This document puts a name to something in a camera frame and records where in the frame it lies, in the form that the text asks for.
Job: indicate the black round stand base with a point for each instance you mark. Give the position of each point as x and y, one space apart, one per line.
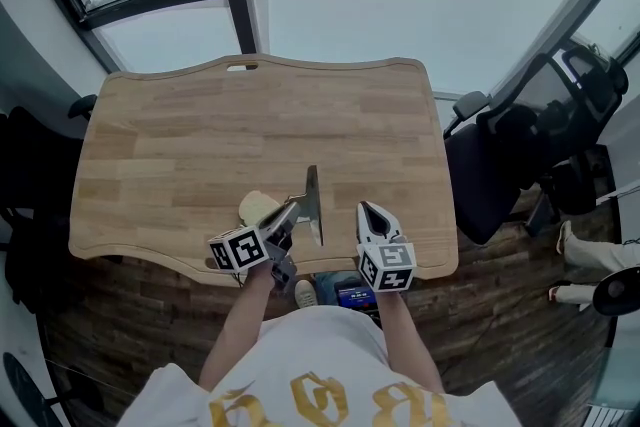
22 390

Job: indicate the grey metal object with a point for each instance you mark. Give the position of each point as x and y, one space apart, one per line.
314 205

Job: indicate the black padded chair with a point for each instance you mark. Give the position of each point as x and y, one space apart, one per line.
35 195

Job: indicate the person's left forearm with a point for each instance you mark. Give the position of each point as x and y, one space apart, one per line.
240 330

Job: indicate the person's right forearm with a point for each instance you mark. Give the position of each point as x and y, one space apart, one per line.
407 340

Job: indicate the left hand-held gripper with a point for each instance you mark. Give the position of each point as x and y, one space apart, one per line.
240 252

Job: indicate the device with blue screen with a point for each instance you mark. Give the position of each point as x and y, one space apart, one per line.
356 297

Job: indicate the white shirt with gold print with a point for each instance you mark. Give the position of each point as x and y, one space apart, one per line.
320 365

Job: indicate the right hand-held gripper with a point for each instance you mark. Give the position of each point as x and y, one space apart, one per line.
390 267

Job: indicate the round beige bread piece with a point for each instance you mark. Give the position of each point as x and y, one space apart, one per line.
255 207

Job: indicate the white ribbed radiator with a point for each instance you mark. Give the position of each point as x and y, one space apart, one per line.
612 416

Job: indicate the black mesh office chair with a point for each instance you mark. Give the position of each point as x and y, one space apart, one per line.
505 150

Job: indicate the person's blue jeans leg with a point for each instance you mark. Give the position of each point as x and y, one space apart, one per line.
330 285

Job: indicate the person's white shoe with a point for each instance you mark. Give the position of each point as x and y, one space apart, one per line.
305 294

